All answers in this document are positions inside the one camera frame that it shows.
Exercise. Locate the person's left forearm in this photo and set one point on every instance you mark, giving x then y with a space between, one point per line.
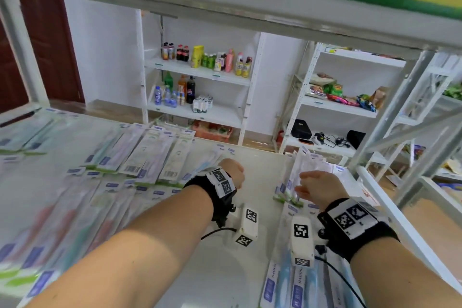
137 257

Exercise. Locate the cluster of small white cartons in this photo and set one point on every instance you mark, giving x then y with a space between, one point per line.
202 105

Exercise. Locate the person's right forearm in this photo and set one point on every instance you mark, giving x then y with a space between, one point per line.
400 275

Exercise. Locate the black pouch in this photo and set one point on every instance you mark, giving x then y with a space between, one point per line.
301 129

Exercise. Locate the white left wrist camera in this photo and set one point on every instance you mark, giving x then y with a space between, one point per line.
249 226

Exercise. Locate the small black box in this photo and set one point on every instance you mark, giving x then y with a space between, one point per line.
356 139

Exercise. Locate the cluster of water and soda bottles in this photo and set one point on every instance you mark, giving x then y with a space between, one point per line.
190 91

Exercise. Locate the white snack shelving unit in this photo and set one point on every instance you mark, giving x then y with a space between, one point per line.
335 106

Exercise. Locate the row of purple toothbrush packets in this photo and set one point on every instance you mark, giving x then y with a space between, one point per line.
306 163

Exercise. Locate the person's right hand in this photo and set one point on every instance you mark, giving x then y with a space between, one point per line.
321 188

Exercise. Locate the red plastic basket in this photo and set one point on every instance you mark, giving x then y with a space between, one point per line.
211 132

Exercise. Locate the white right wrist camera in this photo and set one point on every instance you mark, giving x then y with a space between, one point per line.
302 246

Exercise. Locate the white drinks shelving unit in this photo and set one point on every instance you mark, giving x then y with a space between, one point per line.
202 116

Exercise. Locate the red-brown wooden door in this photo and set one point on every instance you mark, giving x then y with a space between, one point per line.
47 48

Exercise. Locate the white goods rack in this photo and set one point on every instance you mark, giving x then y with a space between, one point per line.
444 174

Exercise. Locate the white metal shelf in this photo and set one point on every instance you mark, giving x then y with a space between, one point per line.
216 275

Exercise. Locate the pile of large food bags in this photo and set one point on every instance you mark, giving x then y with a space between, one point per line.
418 152

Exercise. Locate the row of colourful bottles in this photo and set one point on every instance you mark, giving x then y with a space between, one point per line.
196 57

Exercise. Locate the pile of snack packets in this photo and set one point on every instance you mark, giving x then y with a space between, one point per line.
335 93

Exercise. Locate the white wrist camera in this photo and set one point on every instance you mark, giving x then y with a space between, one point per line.
302 246
249 226

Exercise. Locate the pile of mixed toothbrush packets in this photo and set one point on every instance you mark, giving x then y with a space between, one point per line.
108 188

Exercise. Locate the row of blue toothbrush packets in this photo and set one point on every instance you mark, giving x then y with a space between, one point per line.
285 282

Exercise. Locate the person's left hand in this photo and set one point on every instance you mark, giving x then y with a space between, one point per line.
232 170

